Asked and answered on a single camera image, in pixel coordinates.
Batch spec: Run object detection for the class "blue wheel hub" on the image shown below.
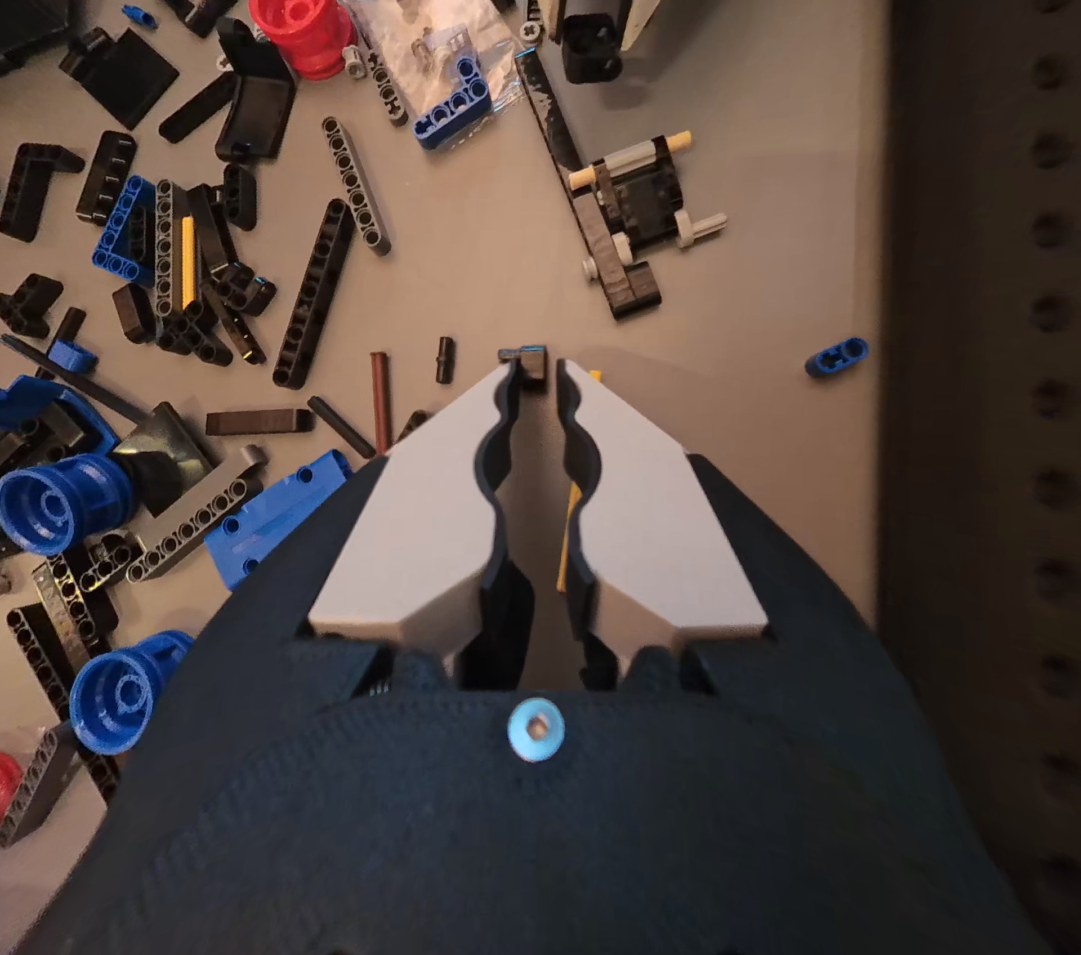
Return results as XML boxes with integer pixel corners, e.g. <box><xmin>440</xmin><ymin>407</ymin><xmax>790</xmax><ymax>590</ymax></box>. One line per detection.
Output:
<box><xmin>70</xmin><ymin>630</ymin><xmax>195</xmax><ymax>756</ymax></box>
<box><xmin>0</xmin><ymin>457</ymin><xmax>136</xmax><ymax>557</ymax></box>

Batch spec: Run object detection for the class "grey desk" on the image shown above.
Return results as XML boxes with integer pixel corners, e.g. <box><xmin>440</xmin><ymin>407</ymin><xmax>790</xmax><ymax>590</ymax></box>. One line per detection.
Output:
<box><xmin>0</xmin><ymin>0</ymin><xmax>896</xmax><ymax>846</ymax></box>

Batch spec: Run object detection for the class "long thin black axle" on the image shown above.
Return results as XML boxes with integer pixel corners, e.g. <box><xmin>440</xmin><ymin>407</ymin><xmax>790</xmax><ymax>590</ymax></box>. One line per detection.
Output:
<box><xmin>0</xmin><ymin>334</ymin><xmax>149</xmax><ymax>424</ymax></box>

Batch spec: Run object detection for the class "black square panel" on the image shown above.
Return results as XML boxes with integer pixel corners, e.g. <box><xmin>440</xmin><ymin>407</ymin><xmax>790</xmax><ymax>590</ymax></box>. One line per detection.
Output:
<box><xmin>59</xmin><ymin>26</ymin><xmax>180</xmax><ymax>131</ymax></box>

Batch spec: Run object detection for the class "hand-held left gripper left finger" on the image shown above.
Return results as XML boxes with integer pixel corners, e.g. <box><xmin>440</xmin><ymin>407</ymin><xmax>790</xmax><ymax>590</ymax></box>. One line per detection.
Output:
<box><xmin>306</xmin><ymin>362</ymin><xmax>537</xmax><ymax>690</ymax></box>

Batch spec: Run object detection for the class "clear bag of parts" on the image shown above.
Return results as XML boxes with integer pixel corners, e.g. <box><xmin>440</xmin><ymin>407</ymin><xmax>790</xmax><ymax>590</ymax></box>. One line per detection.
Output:
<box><xmin>316</xmin><ymin>0</ymin><xmax>529</xmax><ymax>154</ymax></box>

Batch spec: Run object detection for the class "blue rectangular panel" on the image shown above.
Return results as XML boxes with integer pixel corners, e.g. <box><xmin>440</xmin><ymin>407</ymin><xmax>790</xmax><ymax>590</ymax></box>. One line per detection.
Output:
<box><xmin>205</xmin><ymin>450</ymin><xmax>354</xmax><ymax>593</ymax></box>

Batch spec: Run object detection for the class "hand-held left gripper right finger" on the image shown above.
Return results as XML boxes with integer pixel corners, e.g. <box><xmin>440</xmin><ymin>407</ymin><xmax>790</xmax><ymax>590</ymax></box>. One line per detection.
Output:
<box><xmin>556</xmin><ymin>357</ymin><xmax>771</xmax><ymax>690</ymax></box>

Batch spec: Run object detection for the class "black dotted mat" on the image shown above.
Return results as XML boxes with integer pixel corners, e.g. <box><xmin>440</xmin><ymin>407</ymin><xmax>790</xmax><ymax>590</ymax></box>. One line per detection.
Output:
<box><xmin>878</xmin><ymin>0</ymin><xmax>1081</xmax><ymax>955</ymax></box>

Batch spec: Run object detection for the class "short brown axle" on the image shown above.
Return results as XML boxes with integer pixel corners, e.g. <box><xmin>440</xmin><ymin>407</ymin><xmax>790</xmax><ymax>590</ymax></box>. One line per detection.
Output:
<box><xmin>369</xmin><ymin>351</ymin><xmax>394</xmax><ymax>449</ymax></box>

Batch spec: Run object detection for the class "black curved panel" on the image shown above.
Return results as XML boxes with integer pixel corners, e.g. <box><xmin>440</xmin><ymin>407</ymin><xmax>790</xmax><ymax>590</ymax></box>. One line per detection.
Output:
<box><xmin>215</xmin><ymin>17</ymin><xmax>298</xmax><ymax>162</ymax></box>

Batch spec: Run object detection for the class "black pin connector block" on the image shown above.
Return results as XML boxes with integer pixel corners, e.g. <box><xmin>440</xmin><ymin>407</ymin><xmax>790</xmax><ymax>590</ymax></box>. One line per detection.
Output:
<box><xmin>561</xmin><ymin>13</ymin><xmax>624</xmax><ymax>84</ymax></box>

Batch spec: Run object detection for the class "yellow axle with black connector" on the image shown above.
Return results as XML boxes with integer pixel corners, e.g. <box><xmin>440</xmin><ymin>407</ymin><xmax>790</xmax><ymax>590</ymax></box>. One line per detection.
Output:
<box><xmin>556</xmin><ymin>371</ymin><xmax>602</xmax><ymax>593</ymax></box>

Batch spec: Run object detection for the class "dark grey long beam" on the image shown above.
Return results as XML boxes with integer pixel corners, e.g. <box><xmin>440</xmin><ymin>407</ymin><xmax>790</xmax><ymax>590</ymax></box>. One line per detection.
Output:
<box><xmin>321</xmin><ymin>117</ymin><xmax>394</xmax><ymax>257</ymax></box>

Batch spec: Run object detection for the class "black chassis on blue frame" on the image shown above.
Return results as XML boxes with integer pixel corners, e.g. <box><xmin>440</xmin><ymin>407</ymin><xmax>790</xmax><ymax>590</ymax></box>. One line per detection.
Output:
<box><xmin>0</xmin><ymin>376</ymin><xmax>119</xmax><ymax>466</ymax></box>

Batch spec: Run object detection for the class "blue angled beam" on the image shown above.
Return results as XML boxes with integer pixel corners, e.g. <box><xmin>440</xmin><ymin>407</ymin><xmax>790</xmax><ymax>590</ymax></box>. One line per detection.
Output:
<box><xmin>412</xmin><ymin>55</ymin><xmax>493</xmax><ymax>152</ymax></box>
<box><xmin>91</xmin><ymin>175</ymin><xmax>157</xmax><ymax>289</ymax></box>

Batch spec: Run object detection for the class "small blue two-hole beam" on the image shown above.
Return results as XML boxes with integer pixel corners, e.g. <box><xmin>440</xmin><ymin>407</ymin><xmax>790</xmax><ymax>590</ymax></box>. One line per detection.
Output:
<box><xmin>804</xmin><ymin>337</ymin><xmax>871</xmax><ymax>379</ymax></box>

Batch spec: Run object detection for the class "small black axle connector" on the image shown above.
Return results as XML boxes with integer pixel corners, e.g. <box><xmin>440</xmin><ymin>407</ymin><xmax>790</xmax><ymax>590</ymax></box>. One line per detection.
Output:
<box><xmin>498</xmin><ymin>345</ymin><xmax>548</xmax><ymax>392</ymax></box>

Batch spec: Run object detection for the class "pile of black and blue bricks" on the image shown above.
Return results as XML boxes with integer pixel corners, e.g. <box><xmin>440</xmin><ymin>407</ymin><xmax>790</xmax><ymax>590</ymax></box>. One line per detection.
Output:
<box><xmin>0</xmin><ymin>0</ymin><xmax>474</xmax><ymax>846</ymax></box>

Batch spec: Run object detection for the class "short grey beam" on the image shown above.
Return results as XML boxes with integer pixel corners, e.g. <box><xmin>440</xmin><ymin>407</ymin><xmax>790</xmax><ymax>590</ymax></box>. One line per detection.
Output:
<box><xmin>363</xmin><ymin>43</ymin><xmax>410</xmax><ymax>128</ymax></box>

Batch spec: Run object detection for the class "black beam frame assembly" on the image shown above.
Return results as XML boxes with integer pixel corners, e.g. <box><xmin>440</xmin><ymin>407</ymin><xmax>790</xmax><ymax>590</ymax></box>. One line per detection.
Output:
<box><xmin>513</xmin><ymin>47</ymin><xmax>729</xmax><ymax>321</ymax></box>

